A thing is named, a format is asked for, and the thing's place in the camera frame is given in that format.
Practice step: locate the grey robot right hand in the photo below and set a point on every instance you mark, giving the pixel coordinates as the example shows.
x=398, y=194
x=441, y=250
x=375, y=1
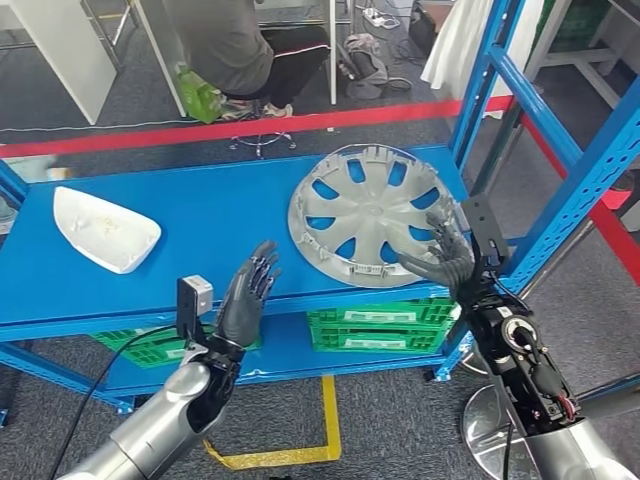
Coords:
x=452, y=265

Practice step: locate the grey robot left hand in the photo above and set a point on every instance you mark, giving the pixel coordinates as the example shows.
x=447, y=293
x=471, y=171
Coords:
x=240, y=311

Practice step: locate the silver wheel hubcap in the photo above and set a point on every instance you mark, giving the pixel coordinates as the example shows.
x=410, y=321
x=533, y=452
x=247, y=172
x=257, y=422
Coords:
x=370, y=212

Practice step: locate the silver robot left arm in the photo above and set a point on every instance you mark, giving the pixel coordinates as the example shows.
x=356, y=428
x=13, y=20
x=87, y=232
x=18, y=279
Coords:
x=155, y=424

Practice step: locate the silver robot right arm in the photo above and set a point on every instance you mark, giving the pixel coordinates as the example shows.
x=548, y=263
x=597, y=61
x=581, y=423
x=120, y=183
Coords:
x=530, y=371

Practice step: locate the blue metal shelf rack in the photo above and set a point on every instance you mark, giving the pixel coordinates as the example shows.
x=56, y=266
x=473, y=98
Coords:
x=225, y=218

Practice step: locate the green plastic crate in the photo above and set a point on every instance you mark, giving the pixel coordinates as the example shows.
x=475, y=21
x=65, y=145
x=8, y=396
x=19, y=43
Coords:
x=575, y=23
x=150, y=361
x=150, y=341
x=324, y=316
x=330, y=341

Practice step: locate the yellow floor marking tape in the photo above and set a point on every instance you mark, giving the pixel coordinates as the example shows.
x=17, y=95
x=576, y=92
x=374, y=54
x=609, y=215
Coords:
x=330, y=417

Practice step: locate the chrome swivel stool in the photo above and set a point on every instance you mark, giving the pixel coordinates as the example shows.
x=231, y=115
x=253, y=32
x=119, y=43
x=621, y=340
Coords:
x=263, y=142

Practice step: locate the white mirror housing shell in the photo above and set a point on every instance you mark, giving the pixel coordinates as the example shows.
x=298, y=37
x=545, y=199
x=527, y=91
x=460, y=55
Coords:
x=105, y=232

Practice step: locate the person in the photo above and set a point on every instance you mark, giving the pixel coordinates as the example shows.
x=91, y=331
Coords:
x=465, y=46
x=225, y=46

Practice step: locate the green bag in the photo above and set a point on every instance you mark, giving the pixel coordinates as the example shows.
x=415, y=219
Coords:
x=200, y=96

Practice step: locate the grey backpack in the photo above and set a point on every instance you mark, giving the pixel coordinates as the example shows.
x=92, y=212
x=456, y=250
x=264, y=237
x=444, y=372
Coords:
x=365, y=66

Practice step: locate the black computer case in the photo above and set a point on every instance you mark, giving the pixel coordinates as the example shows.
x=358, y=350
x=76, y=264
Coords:
x=425, y=30

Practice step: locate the white power strip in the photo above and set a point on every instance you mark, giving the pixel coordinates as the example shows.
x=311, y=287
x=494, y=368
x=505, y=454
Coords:
x=380, y=18

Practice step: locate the white table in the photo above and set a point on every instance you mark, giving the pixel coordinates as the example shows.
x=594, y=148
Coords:
x=65, y=46

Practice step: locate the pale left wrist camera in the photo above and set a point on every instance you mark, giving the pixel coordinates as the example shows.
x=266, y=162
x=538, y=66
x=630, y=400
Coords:
x=202, y=291

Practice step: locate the right wrist camera mount plate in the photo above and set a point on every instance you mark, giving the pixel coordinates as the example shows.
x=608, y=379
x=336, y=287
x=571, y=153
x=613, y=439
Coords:
x=484, y=225

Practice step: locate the dark stanchion post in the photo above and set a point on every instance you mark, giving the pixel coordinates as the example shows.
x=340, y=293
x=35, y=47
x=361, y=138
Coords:
x=495, y=156

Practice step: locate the white table frame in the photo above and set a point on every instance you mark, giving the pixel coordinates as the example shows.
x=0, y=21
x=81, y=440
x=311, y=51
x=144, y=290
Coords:
x=575, y=63

